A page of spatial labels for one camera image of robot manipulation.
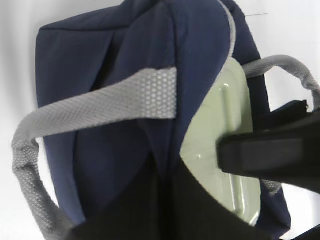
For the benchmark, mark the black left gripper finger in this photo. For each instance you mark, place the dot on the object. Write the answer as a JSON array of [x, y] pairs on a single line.
[[124, 197]]

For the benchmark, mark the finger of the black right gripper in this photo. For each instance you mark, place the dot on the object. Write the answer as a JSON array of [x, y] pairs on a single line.
[[284, 148]]

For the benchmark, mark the green lid glass container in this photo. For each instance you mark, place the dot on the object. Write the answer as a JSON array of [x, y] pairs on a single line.
[[226, 109]]

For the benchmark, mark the navy blue lunch bag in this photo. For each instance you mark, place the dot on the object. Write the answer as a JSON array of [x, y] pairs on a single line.
[[130, 78]]

